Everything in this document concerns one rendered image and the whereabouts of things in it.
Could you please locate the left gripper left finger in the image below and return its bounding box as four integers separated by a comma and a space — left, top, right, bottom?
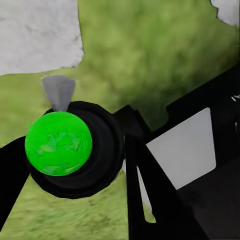
0, 136, 31, 231

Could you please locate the insectifuge atomizer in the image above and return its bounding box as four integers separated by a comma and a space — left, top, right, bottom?
24, 75, 126, 200

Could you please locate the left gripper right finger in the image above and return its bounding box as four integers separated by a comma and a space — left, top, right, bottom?
124, 133, 210, 240

